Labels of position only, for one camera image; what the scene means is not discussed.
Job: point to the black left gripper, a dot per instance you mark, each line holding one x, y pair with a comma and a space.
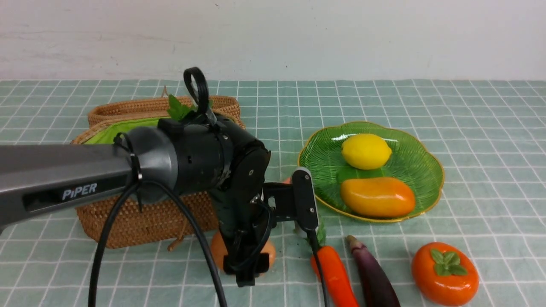
245, 223

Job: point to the brown toy potato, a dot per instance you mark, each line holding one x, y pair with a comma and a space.
219, 251

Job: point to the orange toy carrot green leaves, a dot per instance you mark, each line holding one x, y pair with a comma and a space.
330, 271

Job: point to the white toy radish green leaves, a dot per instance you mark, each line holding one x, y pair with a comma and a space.
199, 112

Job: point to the orange yellow toy mango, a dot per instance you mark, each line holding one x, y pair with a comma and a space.
378, 197

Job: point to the yellow toy lemon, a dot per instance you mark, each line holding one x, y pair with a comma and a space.
366, 151

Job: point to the purple toy eggplant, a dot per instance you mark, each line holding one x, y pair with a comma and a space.
377, 288

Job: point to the orange toy persimmon green leaf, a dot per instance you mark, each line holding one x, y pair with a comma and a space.
444, 274

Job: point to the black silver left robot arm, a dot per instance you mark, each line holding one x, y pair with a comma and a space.
153, 164

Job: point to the woven wicker basket green lining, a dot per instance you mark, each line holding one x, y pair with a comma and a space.
155, 222

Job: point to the woven wicker basket lid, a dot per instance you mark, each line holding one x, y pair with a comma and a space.
156, 107

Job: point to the green leaf-shaped glass plate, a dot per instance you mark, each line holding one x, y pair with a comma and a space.
410, 162

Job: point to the green checkered tablecloth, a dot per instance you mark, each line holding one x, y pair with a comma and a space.
488, 135

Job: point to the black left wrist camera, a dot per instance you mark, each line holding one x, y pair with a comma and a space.
294, 201

